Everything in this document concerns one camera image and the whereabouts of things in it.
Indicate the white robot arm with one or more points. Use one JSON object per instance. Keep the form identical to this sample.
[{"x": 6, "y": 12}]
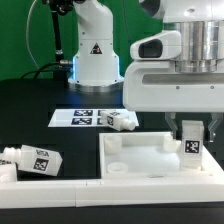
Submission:
[{"x": 180, "y": 69}]

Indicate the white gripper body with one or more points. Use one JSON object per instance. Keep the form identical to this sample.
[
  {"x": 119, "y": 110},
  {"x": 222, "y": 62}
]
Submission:
[{"x": 155, "y": 87}]

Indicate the white tag sheet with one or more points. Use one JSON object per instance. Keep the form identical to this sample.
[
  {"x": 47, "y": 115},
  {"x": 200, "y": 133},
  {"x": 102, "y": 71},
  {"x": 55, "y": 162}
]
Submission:
[{"x": 84, "y": 117}]

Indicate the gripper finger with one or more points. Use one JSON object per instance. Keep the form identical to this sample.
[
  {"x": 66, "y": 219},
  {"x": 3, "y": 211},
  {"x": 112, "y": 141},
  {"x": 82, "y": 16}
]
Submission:
[
  {"x": 170, "y": 119},
  {"x": 216, "y": 120}
]

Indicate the white square tabletop part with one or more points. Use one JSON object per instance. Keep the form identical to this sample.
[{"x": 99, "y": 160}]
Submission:
[{"x": 146, "y": 154}]

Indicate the white U-shaped fence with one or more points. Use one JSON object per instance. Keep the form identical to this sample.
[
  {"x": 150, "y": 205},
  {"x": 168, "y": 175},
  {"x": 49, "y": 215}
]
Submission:
[{"x": 101, "y": 192}]

